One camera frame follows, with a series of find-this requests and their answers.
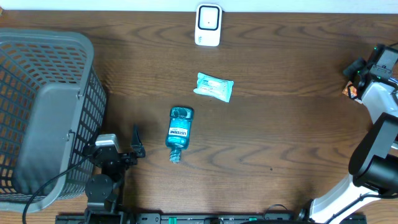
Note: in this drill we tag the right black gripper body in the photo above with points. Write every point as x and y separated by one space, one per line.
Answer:
355 68

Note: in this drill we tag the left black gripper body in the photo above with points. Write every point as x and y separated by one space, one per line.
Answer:
124 158

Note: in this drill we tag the small orange snack pack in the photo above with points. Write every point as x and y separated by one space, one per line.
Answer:
351 92

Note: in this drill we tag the teal mouthwash bottle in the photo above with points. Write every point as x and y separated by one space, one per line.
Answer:
178 135

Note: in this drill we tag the grey plastic shopping basket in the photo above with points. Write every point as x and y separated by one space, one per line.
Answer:
52 102

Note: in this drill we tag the mint green wipes pack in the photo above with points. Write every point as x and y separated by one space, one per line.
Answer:
215 87

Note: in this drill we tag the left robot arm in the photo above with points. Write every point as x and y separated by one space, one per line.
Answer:
105 190

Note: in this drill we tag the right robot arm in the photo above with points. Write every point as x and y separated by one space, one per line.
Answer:
372 170

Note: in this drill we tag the white barcode scanner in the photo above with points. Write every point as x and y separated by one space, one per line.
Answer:
208 25

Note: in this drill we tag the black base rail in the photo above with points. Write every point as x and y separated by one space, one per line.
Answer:
186 218

